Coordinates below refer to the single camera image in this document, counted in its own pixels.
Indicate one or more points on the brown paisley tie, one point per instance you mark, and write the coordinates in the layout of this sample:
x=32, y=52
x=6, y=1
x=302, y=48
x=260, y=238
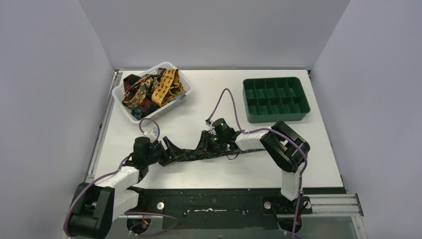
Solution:
x=146, y=86

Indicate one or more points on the aluminium frame rail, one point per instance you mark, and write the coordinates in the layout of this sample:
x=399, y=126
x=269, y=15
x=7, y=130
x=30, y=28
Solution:
x=322, y=214

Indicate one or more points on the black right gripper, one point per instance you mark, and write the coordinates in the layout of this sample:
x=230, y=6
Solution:
x=204, y=143

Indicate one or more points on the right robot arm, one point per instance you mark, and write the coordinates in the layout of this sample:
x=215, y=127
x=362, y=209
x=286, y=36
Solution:
x=286, y=148

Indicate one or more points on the dark red tie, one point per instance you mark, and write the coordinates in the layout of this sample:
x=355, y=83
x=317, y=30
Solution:
x=130, y=81

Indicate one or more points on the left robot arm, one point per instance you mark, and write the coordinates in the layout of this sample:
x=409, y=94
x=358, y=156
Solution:
x=96, y=205

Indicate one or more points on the yellow patterned tie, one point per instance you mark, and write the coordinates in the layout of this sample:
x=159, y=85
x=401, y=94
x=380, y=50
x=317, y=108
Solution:
x=169, y=87

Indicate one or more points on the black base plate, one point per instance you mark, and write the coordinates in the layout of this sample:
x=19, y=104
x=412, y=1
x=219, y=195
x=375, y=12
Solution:
x=217, y=208

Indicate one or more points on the dark blue floral tie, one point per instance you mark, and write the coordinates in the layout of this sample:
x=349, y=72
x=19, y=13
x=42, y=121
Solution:
x=191, y=156

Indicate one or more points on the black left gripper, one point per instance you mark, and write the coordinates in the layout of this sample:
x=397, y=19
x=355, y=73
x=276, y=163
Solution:
x=165, y=150

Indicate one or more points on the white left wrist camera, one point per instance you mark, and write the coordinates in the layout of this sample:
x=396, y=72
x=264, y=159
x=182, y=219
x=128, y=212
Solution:
x=152, y=134

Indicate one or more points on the green compartment tray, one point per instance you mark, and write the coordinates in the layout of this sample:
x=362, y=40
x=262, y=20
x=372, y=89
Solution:
x=274, y=99

